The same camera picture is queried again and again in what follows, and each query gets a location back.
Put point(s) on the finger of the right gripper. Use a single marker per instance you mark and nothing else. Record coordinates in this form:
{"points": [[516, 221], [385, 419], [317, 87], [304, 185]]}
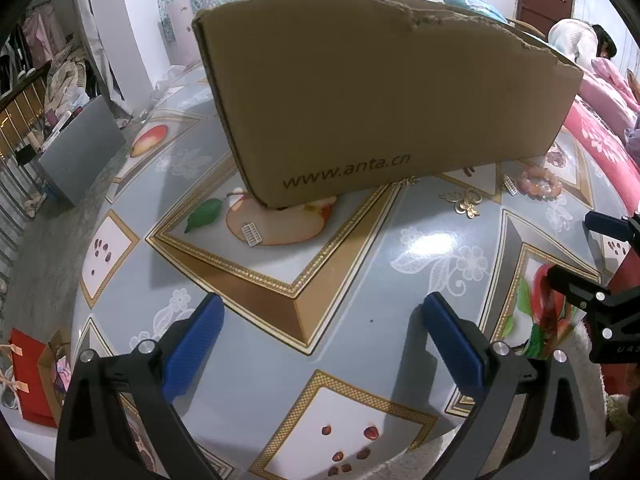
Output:
{"points": [[612, 319], [625, 229]]}

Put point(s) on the brown cardboard box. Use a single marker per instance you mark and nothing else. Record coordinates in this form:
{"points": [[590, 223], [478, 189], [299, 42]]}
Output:
{"points": [[324, 97]]}

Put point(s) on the gold butterfly earring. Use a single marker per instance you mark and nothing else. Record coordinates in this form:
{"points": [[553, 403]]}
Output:
{"points": [[465, 202]]}

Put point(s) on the silver rectangular charm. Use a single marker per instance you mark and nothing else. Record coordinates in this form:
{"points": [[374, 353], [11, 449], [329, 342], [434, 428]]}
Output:
{"points": [[509, 185]]}

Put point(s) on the metal stair railing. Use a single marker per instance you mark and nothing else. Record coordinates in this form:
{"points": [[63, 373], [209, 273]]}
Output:
{"points": [[20, 184]]}

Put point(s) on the grey storage box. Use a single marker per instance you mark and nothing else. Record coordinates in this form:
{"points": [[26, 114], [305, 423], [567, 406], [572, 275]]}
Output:
{"points": [[82, 149]]}

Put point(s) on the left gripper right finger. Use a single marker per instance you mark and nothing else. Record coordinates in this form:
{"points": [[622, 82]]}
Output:
{"points": [[527, 421]]}

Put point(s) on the red gift bag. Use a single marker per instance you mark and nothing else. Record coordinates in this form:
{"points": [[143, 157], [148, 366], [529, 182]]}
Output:
{"points": [[33, 404]]}

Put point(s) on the pink floral blanket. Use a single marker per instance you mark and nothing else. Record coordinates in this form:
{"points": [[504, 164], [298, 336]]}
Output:
{"points": [[604, 118]]}

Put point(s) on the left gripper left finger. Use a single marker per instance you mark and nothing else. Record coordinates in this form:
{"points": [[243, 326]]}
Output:
{"points": [[94, 439]]}

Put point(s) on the pile of clothes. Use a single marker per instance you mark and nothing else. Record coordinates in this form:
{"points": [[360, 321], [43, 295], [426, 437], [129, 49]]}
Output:
{"points": [[69, 83]]}

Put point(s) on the teal patterned pillow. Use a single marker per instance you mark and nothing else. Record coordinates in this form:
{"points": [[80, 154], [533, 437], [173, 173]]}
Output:
{"points": [[479, 6]]}

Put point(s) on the person in white top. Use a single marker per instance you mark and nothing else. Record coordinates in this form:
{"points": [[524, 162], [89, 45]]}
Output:
{"points": [[581, 41]]}

